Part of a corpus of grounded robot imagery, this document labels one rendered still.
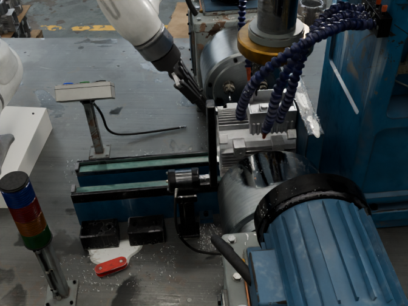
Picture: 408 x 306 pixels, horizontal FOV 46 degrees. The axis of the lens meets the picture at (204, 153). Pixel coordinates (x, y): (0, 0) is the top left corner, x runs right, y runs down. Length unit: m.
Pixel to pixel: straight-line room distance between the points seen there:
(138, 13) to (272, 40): 0.31
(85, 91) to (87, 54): 0.75
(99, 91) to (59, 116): 0.42
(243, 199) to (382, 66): 0.40
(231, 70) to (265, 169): 0.48
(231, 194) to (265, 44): 0.35
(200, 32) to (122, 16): 0.54
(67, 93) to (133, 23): 0.46
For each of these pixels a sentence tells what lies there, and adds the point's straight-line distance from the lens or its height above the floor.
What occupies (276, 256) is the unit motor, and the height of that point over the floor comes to 1.32.
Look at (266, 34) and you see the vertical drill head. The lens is 1.13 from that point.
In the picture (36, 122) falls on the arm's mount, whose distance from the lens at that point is 1.75.
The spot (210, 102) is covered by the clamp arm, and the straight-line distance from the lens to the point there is 1.09.
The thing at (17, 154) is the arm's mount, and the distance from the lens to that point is 1.66.
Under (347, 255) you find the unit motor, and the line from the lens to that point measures 0.68.
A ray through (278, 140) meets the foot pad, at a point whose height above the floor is 1.07.
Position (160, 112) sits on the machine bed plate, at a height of 0.80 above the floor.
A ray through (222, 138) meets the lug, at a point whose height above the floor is 1.09.
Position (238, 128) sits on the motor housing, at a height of 1.09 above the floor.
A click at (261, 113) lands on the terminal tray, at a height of 1.14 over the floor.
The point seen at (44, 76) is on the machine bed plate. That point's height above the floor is 0.80.
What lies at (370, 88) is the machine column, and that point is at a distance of 1.13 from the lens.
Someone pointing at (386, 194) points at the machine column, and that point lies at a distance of 1.37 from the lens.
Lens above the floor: 1.89
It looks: 42 degrees down
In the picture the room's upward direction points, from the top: 3 degrees counter-clockwise
